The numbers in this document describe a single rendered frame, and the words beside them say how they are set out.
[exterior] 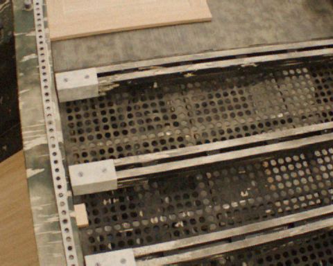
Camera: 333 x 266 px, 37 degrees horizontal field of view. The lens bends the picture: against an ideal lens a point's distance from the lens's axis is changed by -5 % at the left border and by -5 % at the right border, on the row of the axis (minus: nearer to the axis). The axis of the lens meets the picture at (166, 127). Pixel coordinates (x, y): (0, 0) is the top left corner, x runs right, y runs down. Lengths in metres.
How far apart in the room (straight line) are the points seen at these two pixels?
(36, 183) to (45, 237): 0.16
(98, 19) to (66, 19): 0.11
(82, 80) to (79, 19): 0.30
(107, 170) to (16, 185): 0.55
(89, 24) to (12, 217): 0.73
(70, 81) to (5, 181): 0.54
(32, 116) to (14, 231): 0.48
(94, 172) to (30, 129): 0.25
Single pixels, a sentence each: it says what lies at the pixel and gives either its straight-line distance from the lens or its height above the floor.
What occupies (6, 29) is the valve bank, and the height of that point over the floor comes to 0.78.
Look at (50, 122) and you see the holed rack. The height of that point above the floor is 0.89.
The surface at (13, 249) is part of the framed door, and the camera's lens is 1.82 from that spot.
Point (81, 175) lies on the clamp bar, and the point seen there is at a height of 0.95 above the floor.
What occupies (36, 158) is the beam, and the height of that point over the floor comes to 0.84.
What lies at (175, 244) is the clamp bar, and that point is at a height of 1.11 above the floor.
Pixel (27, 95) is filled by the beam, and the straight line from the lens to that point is 1.57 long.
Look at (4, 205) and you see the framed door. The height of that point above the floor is 0.44.
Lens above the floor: 1.72
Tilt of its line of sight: 23 degrees down
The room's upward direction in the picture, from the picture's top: 63 degrees clockwise
